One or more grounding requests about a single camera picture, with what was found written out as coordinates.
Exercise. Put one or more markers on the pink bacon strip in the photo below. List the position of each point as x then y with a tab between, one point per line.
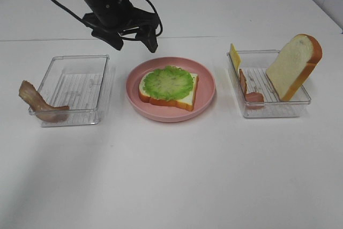
252	97

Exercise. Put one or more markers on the brown bacon strip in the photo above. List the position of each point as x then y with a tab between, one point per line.
37	100

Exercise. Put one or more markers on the left clear plastic tray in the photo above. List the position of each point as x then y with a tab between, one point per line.
81	82

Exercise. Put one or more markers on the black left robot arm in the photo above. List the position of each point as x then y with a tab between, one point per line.
114	21

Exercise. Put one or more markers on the clear plastic tray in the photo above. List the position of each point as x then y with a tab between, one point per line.
81	82
254	64

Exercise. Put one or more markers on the yellow cheese slice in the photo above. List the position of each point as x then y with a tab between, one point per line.
235	58

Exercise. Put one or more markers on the bread slice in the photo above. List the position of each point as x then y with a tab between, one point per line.
186	103
293	65

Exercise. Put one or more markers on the pink round plate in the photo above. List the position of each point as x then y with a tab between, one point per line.
204	94

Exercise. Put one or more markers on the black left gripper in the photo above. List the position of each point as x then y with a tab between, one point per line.
111	17

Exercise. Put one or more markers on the right clear plastic tray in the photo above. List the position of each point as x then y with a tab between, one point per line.
254	64

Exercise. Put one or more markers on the green lettuce leaf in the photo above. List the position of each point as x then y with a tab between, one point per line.
169	83

